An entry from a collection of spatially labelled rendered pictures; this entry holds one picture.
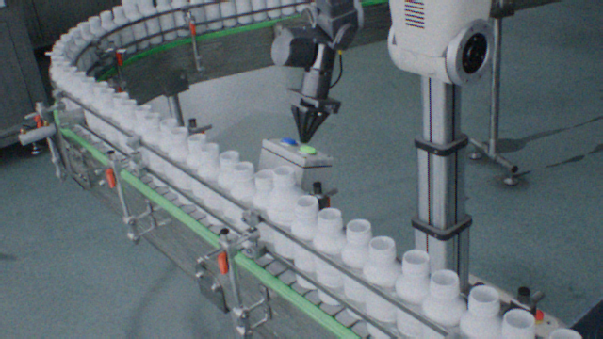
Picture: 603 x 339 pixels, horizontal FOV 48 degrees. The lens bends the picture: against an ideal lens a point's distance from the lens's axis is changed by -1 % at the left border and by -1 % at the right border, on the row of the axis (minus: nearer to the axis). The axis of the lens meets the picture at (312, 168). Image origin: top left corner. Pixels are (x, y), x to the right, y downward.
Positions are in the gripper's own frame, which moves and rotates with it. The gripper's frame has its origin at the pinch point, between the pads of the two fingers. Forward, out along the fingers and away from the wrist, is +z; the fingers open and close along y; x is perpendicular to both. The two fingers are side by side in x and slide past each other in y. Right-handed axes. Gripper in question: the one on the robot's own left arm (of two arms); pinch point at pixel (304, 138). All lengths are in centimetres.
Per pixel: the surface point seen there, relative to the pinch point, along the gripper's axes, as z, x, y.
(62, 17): 44, 139, -483
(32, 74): 53, 50, -293
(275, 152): 4.1, -3.2, -4.4
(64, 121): 16, -21, -68
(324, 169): 5.1, 2.6, 4.7
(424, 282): 6, -16, 47
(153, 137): 8.4, -17.6, -28.7
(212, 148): 4.2, -16.0, -8.2
